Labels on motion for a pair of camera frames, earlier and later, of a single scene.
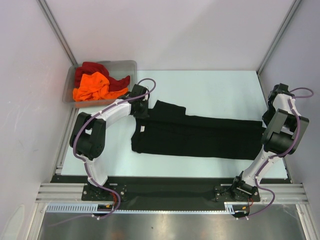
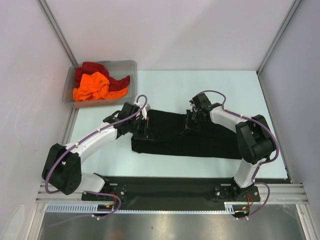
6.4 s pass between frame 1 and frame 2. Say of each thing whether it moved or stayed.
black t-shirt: stayed
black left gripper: moved
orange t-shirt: stayed
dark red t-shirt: stayed
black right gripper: moved
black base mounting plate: stayed
